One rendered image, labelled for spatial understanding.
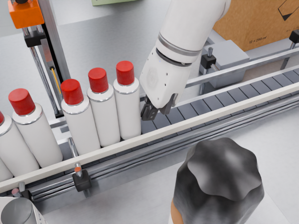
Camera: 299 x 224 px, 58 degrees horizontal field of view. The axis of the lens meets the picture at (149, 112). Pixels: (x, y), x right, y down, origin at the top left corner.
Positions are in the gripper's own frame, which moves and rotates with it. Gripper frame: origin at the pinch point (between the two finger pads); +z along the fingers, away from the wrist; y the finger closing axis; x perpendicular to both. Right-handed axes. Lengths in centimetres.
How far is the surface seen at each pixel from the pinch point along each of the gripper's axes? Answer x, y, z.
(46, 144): -21.8, 2.0, 5.3
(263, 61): 30.6, -3.2, -13.2
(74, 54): -5.1, -44.1, 13.9
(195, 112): 14.3, -0.5, 1.5
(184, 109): 12.3, -2.5, 2.2
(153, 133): 0.2, 4.0, 2.8
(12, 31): -11, -220, 105
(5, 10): -14, -264, 106
